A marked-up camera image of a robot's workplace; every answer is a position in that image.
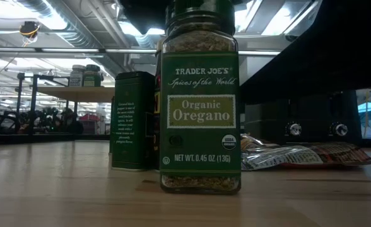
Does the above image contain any white-lid spice jar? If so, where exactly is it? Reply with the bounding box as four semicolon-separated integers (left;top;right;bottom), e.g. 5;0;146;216
69;64;85;88

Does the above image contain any black four-slot toaster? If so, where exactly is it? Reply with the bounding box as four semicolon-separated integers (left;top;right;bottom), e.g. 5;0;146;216
244;90;363;146

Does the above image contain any blue glowing screen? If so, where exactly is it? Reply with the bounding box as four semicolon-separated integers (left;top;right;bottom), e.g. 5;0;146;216
357;100;371;122

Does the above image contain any yellow-lid dark spice jar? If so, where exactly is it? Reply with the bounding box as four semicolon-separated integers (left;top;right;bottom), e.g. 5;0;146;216
153;37;163;172

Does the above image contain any long overhead light bar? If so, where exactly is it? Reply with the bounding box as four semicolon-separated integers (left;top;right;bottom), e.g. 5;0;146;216
0;46;281;57

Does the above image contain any red tool cart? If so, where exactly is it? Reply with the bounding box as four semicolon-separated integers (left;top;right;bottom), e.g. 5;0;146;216
78;112;100;135

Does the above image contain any background robot rig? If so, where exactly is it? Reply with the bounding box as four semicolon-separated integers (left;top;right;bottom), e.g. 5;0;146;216
0;107;86;136

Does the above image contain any black spice tin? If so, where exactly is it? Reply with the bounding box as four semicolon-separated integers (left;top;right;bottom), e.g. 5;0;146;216
109;71;157;173

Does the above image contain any wooden shelf with black frame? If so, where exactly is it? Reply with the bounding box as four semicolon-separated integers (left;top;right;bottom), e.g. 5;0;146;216
15;71;116;136

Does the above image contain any small brown foil packet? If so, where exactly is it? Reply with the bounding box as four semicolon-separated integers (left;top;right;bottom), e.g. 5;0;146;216
240;134;281;151

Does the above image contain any green-lid oregano spice jar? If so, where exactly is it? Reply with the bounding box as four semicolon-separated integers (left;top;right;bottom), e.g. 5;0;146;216
159;0;242;195

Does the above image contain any green-lid herb spice jar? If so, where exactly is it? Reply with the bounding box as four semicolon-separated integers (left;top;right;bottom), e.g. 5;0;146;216
83;64;104;88

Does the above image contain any hanging yellow cable reel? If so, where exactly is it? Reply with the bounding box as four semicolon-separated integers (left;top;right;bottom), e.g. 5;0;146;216
18;20;42;44

